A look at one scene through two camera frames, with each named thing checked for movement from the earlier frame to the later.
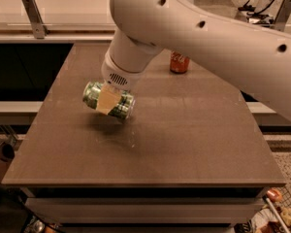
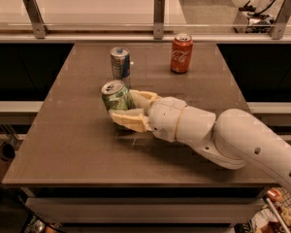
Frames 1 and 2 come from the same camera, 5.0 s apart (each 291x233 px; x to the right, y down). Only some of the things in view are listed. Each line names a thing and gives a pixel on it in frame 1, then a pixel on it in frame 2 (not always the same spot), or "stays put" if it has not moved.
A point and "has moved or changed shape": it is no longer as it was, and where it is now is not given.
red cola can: [178, 62] stays put
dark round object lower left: [6, 152] stays put
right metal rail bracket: [286, 7] stays put
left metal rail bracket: [39, 28] stays put
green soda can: [123, 110] has moved or changed shape
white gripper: [116, 76] → [165, 116]
